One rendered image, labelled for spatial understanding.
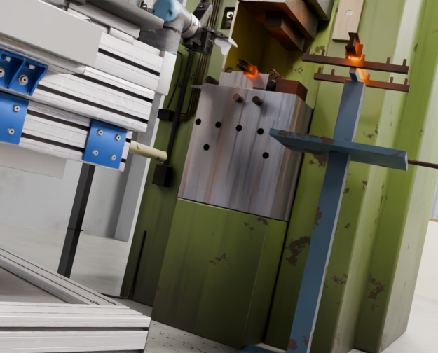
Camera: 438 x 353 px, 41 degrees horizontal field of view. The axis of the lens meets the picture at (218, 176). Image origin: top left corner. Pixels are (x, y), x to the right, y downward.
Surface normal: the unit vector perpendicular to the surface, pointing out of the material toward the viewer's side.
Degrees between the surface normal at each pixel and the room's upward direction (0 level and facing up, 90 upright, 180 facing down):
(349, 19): 90
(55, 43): 90
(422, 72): 90
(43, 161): 90
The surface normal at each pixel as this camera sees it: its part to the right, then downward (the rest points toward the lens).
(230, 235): -0.41, -0.13
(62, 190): 0.69, 0.12
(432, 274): -0.69, -0.18
